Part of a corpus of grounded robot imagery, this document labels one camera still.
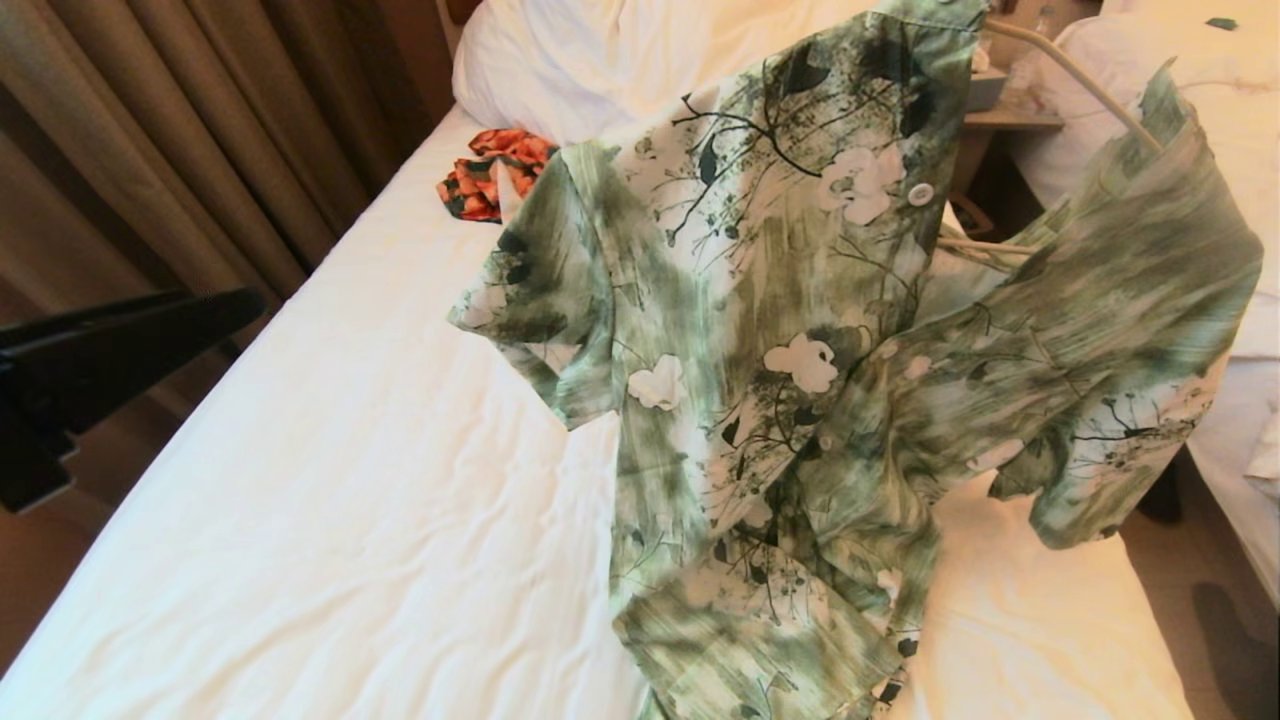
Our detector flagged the orange floral garment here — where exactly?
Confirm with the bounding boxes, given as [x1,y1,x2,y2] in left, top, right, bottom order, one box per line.
[437,128,561,223]

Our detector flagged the large white pillow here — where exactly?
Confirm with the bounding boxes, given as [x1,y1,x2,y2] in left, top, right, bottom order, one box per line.
[452,0,881,146]

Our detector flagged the small white pillow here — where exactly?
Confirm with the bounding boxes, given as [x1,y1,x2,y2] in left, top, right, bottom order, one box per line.
[1040,0,1280,109]

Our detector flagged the black slipper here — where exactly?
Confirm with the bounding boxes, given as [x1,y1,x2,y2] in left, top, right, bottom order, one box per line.
[1190,582,1280,720]
[1135,455,1186,525]

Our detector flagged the grey tissue box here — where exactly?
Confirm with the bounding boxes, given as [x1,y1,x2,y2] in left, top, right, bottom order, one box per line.
[965,45,1009,114]

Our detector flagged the wooden nightstand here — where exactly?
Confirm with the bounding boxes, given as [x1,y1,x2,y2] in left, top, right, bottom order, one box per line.
[950,95,1066,196]

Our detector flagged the cream wire hanger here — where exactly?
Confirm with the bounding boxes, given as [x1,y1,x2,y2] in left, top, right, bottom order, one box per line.
[935,18,1166,273]

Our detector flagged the green leaf print shirt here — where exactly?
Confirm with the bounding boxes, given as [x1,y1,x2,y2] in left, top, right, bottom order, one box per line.
[447,0,1263,720]

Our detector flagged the white duvet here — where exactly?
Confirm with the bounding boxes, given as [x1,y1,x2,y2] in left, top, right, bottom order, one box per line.
[1010,60,1280,361]

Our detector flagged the clear plastic bottle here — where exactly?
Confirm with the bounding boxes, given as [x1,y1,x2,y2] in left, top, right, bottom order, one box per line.
[1005,5,1053,101]

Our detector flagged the brown rimmed floor tray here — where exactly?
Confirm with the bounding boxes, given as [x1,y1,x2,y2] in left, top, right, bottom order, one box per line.
[945,195,991,241]

